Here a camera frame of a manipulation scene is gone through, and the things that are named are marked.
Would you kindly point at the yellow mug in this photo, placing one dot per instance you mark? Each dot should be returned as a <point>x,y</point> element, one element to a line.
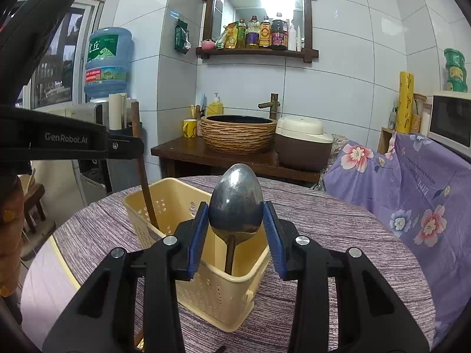
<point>190,128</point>

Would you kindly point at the wooden stool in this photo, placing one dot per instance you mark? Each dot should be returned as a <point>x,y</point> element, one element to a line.
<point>33,198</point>

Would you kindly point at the purple label oil bottle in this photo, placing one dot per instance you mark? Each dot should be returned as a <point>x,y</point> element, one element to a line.
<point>252,33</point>

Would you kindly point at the purple floral cloth cover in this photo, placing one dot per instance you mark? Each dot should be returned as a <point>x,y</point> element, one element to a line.
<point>420,192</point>

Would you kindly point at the cream plastic utensil basket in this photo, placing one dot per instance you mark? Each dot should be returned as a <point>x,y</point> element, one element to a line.
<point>223,300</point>

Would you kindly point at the yellow label sauce bottle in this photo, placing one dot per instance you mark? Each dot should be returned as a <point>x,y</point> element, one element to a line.
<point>265,33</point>

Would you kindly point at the green hanging packet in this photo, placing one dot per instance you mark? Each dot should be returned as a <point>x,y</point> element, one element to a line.
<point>182,43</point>

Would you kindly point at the pink small bowl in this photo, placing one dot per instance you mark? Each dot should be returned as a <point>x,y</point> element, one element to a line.
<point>207,45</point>

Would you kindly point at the green stacked bowls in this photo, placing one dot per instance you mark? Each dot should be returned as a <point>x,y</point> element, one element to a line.
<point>456,73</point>

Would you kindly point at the brown wooden chopstick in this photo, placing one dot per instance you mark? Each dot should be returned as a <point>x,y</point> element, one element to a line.
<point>136,131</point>

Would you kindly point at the blue water jug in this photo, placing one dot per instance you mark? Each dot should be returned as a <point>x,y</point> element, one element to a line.
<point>108,62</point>

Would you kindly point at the yellow rolled mat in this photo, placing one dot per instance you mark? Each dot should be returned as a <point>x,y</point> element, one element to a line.
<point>405,102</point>

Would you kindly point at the bamboo style faucet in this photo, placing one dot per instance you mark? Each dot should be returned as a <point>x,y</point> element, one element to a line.
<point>272,105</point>

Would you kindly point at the woven brown basin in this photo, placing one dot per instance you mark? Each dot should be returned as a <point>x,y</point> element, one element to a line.
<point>244,135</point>

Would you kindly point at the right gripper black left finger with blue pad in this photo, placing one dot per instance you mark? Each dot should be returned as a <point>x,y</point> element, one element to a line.
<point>100,317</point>

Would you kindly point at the white microwave oven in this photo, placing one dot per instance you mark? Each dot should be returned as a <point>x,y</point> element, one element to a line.
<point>450,121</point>

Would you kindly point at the dark soy sauce bottle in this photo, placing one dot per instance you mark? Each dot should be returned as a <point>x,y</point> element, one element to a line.
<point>279,34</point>

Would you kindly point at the yellow soap dispenser bottle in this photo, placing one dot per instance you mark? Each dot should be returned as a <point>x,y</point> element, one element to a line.
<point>215,108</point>

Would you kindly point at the metal spoon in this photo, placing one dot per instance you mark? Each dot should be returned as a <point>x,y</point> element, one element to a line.
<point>236,209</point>

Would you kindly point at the wooden framed wall mirror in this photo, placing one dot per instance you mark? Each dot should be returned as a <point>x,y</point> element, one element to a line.
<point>225,22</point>

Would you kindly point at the white brown rice cooker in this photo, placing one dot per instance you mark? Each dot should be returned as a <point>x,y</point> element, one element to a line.
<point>302,144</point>

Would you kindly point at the water dispenser machine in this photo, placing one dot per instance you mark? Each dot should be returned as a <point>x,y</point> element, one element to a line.
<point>83,132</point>

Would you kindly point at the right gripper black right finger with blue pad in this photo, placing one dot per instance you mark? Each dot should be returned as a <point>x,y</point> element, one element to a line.
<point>371,316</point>

